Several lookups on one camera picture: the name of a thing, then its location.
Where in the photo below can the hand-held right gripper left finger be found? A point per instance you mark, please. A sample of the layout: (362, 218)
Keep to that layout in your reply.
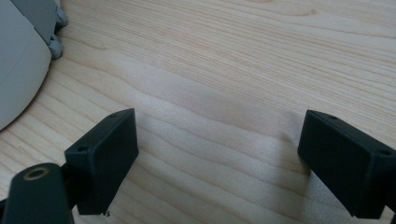
(102, 158)

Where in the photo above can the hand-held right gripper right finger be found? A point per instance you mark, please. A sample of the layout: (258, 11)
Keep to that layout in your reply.
(348, 158)

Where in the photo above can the grey rounded appliance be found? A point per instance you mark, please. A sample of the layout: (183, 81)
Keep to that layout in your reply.
(21, 56)

